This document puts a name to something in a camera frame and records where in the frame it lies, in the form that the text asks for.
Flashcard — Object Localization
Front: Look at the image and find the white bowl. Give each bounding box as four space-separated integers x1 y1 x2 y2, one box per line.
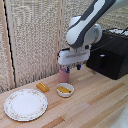
55 82 75 99

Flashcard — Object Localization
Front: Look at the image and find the white plate with patterned rim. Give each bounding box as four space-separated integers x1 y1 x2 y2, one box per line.
3 88 49 122

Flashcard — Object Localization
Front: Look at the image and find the pink cup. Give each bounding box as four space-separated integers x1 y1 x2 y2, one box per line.
58 67 70 84

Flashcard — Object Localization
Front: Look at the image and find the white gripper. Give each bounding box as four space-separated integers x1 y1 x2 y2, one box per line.
57 47 91 74

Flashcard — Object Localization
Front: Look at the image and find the hot dog in bun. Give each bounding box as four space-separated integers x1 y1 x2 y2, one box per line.
57 85 72 94

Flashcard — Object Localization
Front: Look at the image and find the yellow rectangular block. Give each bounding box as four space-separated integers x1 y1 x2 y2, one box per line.
35 81 50 94

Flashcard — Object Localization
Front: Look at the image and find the black cable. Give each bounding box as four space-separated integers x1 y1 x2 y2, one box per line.
89 27 128 53

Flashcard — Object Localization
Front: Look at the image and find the wooden screen frame post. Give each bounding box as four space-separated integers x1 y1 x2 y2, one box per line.
55 0 66 51
0 0 16 90

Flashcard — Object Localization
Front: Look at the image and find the black box appliance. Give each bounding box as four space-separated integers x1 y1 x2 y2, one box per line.
85 28 128 81

